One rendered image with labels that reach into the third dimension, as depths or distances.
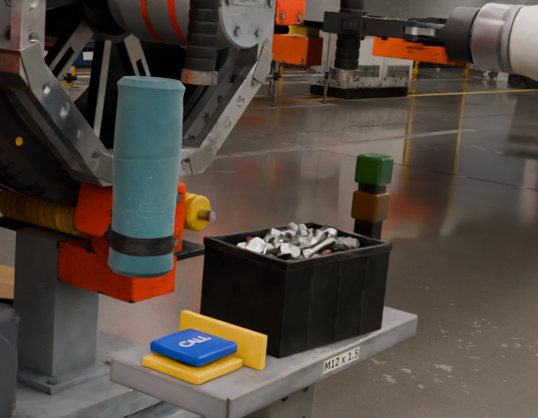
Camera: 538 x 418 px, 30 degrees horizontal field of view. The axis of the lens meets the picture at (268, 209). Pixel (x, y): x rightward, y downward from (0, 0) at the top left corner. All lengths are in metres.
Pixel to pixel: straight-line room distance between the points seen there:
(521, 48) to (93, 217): 0.64
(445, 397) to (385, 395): 0.14
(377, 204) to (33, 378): 0.63
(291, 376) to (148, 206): 0.32
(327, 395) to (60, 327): 0.84
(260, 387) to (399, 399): 1.26
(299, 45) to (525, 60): 4.42
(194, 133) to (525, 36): 0.57
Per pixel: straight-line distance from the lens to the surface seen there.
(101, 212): 1.47
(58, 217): 1.63
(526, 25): 1.34
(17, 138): 1.42
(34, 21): 1.31
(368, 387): 2.38
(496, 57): 1.36
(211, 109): 1.65
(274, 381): 1.12
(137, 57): 1.60
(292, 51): 5.74
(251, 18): 1.40
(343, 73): 1.48
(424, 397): 2.37
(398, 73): 10.46
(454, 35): 1.38
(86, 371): 1.70
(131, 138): 1.31
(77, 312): 1.67
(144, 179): 1.32
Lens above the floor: 0.85
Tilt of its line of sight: 12 degrees down
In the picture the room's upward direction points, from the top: 5 degrees clockwise
